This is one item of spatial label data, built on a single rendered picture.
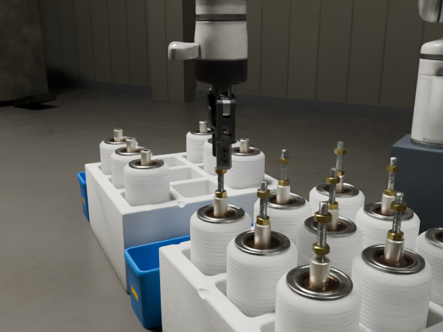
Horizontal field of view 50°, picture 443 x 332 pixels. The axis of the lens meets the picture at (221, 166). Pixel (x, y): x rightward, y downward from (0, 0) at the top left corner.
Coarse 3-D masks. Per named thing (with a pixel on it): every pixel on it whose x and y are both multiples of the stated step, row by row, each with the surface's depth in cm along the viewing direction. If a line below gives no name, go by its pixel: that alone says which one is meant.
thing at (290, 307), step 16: (288, 288) 54; (288, 304) 52; (304, 304) 51; (320, 304) 51; (336, 304) 51; (352, 304) 52; (288, 320) 53; (304, 320) 51; (320, 320) 51; (336, 320) 51; (352, 320) 52
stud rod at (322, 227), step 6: (324, 204) 52; (324, 210) 52; (318, 228) 53; (324, 228) 52; (318, 234) 53; (324, 234) 53; (318, 240) 53; (324, 240) 53; (324, 246) 53; (318, 258) 53; (324, 258) 54
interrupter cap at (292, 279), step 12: (288, 276) 55; (300, 276) 56; (336, 276) 56; (348, 276) 55; (300, 288) 53; (312, 288) 54; (324, 288) 54; (336, 288) 53; (348, 288) 53; (324, 300) 51
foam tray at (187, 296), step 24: (168, 264) 76; (192, 264) 74; (168, 288) 78; (192, 288) 68; (216, 288) 67; (168, 312) 79; (192, 312) 70; (216, 312) 62; (240, 312) 61; (432, 312) 62
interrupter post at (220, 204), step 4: (216, 200) 73; (220, 200) 73; (224, 200) 73; (216, 204) 73; (220, 204) 73; (224, 204) 73; (216, 208) 73; (220, 208) 73; (224, 208) 73; (216, 212) 74; (220, 212) 73; (224, 212) 74; (216, 216) 74; (220, 216) 74; (224, 216) 74
